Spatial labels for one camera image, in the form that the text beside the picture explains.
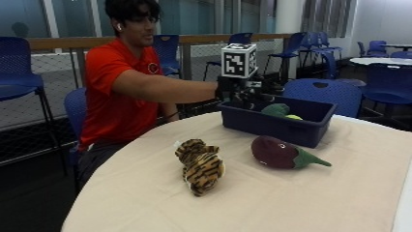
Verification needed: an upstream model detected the white marker cube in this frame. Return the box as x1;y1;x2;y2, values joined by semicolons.
221;43;259;79

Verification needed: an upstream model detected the green plush toy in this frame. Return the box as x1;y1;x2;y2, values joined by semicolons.
261;102;293;118

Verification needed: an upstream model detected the blue chair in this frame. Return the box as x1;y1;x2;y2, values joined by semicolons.
319;49;369;88
282;77;365;119
203;32;255;81
153;34;183;77
359;63;412;124
0;36;66;162
390;50;412;60
357;40;390;58
63;86;90;194
301;31;346;66
263;31;309;78

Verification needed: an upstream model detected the dark blue plastic bin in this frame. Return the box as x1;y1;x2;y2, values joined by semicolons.
217;95;339;150

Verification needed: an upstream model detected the eggplant plush toy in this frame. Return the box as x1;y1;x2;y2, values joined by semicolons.
250;134;334;170

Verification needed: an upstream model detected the tiger plush toy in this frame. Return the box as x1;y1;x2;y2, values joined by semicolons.
173;138;227;198

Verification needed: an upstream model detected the the person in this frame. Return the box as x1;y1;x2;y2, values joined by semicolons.
77;0;225;191

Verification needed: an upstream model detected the beige tablecloth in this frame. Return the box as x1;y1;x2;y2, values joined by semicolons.
61;110;412;232

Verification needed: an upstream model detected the white round table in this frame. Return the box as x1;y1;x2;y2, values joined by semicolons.
350;56;412;67

